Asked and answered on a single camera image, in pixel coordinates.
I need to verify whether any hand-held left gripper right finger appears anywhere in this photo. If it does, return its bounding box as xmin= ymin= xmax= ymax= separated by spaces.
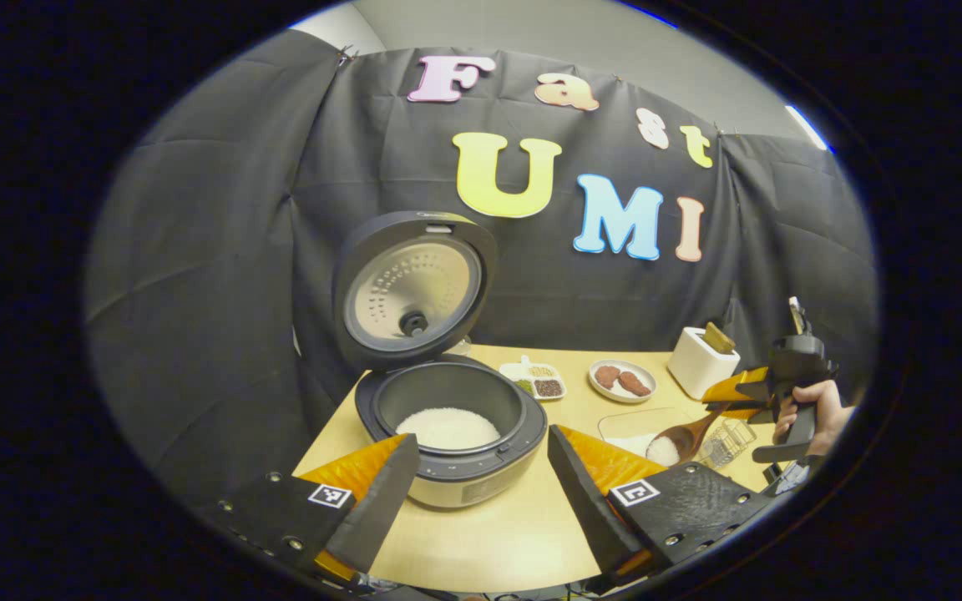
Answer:
xmin=548 ymin=424 xmax=774 ymax=585

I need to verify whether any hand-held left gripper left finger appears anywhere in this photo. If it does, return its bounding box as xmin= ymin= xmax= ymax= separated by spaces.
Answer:
xmin=214 ymin=434 xmax=421 ymax=585

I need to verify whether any clear chopstick holder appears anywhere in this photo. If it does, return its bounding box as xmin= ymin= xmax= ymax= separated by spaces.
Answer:
xmin=698 ymin=417 xmax=757 ymax=470

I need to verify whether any brown wooden spoon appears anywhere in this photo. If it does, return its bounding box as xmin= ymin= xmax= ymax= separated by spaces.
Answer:
xmin=646 ymin=402 xmax=732 ymax=467

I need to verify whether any clear rice tray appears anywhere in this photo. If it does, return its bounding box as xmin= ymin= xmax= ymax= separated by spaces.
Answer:
xmin=598 ymin=407 xmax=703 ymax=464

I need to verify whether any white rice layer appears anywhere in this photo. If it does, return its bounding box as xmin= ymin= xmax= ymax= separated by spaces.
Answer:
xmin=396 ymin=407 xmax=502 ymax=452

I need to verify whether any grey rice cooker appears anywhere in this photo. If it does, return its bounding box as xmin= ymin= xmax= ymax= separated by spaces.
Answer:
xmin=332 ymin=210 xmax=549 ymax=510

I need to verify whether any white square container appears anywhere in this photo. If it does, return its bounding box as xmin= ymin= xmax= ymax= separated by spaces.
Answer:
xmin=667 ymin=327 xmax=741 ymax=400

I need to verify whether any white round plate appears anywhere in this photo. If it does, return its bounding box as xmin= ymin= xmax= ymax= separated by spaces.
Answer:
xmin=588 ymin=359 xmax=657 ymax=405

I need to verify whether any white divided bean dish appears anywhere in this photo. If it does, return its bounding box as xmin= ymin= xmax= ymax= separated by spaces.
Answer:
xmin=499 ymin=355 xmax=567 ymax=402

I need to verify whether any narrow ceiling light panel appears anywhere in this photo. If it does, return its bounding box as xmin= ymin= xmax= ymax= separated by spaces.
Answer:
xmin=786 ymin=104 xmax=828 ymax=151

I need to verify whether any black backdrop cloth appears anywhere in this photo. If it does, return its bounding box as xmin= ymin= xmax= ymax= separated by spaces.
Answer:
xmin=84 ymin=32 xmax=878 ymax=506

